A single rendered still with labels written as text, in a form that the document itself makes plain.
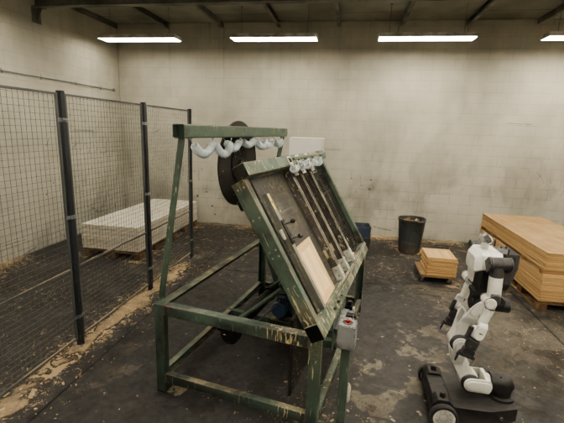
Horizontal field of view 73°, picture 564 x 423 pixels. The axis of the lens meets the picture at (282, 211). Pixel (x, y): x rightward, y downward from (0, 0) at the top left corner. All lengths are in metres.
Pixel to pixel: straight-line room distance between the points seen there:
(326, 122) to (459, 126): 2.61
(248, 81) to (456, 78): 4.11
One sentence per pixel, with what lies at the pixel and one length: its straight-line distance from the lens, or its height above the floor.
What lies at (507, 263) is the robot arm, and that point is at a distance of 3.04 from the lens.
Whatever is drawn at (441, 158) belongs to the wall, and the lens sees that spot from 8.43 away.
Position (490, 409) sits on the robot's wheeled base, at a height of 0.17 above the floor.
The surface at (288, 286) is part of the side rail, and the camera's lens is 2.68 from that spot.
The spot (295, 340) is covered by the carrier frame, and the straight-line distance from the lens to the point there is 2.84.
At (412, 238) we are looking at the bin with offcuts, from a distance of 7.44.
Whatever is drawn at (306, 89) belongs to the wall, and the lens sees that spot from 8.31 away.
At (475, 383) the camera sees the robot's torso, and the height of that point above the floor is 0.31.
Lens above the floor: 2.19
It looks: 12 degrees down
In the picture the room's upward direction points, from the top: 2 degrees clockwise
